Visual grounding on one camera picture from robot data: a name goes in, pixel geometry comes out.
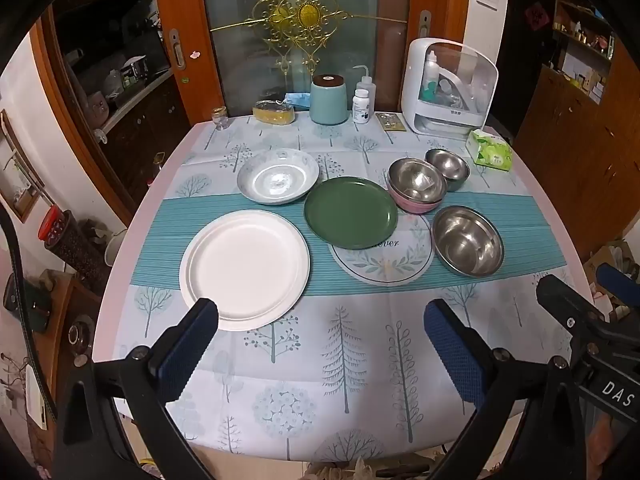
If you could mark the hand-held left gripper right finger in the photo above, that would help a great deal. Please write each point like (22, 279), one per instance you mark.
(455, 355)

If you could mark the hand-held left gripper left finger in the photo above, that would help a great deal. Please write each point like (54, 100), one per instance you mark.
(187, 355)

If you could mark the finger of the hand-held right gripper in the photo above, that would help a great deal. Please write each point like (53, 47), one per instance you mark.
(617, 282)
(565, 297)

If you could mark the white round plate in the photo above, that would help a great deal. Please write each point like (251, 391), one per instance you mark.
(245, 270)

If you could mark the large steel bowl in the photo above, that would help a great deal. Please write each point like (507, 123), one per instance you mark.
(467, 240)

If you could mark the green round plate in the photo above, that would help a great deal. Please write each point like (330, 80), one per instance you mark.
(350, 212)

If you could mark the small steel bowl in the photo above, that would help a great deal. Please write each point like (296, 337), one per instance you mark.
(447, 162)

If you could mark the pink steel-lined bowl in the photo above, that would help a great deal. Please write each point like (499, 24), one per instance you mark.
(415, 180)

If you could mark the patterned shallow bowl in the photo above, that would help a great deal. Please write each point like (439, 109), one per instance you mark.
(277, 177)

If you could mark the cardboard box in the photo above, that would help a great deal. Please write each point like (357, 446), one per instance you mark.
(612, 255)

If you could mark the wooden cabinet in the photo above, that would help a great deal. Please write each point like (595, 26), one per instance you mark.
(575, 160)

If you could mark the beige fringed mat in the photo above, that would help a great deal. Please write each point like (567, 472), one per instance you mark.
(360, 470)

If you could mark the red-lid jar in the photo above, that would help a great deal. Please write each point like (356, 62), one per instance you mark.
(70, 245)

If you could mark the green tissue pack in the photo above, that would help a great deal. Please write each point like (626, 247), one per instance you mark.
(490, 150)

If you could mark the white clear-lid storage box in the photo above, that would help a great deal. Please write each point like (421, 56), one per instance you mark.
(450, 115)

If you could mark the small glass jar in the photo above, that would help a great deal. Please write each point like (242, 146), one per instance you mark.
(220, 119)

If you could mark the gold foil packet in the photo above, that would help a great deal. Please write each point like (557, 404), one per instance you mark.
(391, 121)

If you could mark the yellow sponge pack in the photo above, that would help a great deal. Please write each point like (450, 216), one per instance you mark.
(272, 114)

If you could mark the white dropper bottle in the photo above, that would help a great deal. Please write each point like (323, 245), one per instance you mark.
(430, 77)

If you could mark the white pill bottle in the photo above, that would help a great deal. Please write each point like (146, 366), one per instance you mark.
(361, 107)

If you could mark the blue face mask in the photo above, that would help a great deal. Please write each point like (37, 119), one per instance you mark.
(300, 100)

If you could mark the teal canister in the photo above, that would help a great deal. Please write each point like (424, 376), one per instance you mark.
(328, 102)

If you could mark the clear squeeze bottle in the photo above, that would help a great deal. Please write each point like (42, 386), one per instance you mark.
(369, 85)

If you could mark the wood-framed glass door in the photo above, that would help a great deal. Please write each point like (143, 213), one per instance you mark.
(235, 55)

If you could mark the golden door ornament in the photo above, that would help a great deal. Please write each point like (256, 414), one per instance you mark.
(307, 14)

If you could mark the wooden picture frame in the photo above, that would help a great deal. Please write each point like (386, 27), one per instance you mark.
(17, 180)

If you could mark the wooden wall shelf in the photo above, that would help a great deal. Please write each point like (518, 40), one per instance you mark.
(585, 35)

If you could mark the red wall decoration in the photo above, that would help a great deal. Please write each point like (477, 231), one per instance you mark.
(536, 15)

